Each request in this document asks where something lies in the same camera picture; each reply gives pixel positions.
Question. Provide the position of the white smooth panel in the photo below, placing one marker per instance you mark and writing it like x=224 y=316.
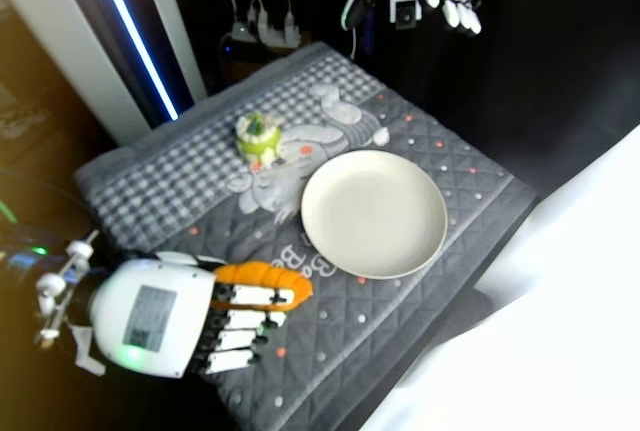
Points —
x=550 y=326

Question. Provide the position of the narrow white post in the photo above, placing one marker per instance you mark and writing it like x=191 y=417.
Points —
x=172 y=21

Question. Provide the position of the green and white toy cake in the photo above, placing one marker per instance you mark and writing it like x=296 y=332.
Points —
x=259 y=141

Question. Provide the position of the cream round plate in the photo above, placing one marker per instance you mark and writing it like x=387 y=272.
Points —
x=374 y=213

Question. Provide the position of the wide white pillar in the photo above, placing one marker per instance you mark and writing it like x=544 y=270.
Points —
x=60 y=36

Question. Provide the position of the grey quilt with bear print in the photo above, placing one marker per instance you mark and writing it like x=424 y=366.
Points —
x=320 y=351

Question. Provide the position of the orange braided bread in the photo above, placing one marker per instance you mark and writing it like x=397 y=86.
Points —
x=270 y=276

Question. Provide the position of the blue-white LED light strip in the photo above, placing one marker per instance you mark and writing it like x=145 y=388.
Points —
x=135 y=36

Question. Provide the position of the white power strip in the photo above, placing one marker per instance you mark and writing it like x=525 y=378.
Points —
x=265 y=33

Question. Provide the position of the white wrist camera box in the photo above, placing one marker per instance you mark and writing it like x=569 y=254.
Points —
x=405 y=13

